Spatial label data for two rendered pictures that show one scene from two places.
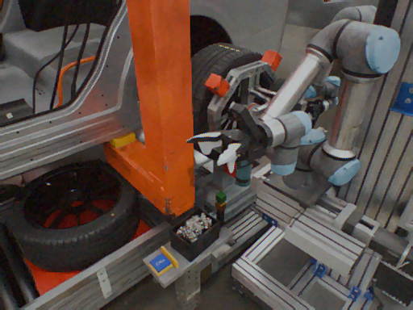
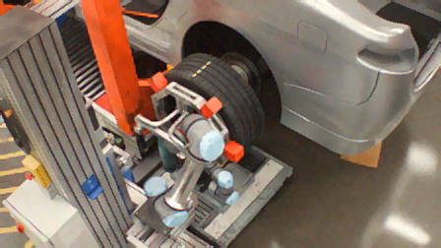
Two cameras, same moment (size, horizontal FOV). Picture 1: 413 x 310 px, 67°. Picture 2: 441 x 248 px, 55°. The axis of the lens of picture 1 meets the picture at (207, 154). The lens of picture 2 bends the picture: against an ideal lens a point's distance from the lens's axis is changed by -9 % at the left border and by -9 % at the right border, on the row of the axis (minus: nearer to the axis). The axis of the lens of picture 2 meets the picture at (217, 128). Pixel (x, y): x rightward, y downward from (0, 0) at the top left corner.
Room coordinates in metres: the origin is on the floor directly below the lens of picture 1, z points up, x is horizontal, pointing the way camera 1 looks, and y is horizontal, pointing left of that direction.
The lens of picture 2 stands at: (1.63, -2.05, 2.81)
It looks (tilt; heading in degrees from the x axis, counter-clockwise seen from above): 48 degrees down; 86
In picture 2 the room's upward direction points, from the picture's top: 6 degrees counter-clockwise
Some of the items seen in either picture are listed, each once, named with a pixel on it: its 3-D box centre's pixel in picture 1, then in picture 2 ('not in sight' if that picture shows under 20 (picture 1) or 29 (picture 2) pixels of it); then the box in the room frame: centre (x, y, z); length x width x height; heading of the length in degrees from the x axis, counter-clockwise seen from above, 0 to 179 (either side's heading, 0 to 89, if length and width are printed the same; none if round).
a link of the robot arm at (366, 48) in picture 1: (348, 112); not in sight; (0.93, -0.46, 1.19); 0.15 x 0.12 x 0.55; 31
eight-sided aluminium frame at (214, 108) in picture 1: (246, 113); (190, 126); (1.60, -0.22, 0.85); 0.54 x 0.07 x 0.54; 132
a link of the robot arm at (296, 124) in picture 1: (289, 127); not in sight; (0.79, -0.24, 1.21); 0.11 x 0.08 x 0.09; 121
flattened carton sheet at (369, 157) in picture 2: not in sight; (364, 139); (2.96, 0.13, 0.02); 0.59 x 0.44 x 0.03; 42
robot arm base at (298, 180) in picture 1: (302, 170); not in sight; (1.04, -0.39, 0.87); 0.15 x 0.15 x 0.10
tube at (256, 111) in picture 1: (253, 94); (157, 109); (1.44, -0.23, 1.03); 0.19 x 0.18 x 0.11; 42
